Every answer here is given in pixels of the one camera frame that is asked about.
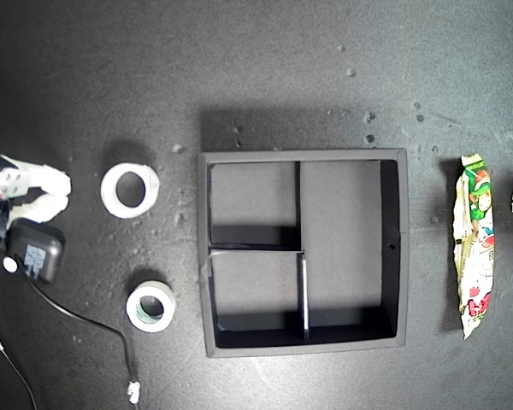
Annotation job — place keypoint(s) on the snack bar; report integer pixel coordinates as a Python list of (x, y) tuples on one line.
[(474, 239)]

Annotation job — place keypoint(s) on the plain white tape roll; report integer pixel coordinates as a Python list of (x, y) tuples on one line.
[(109, 190)]

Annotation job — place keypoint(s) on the black camera box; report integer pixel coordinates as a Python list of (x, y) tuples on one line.
[(38, 252)]

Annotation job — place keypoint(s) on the black tray with wells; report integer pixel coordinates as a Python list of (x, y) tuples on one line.
[(342, 205)]

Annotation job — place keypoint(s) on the white tape roll green core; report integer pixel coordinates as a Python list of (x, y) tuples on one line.
[(132, 309)]

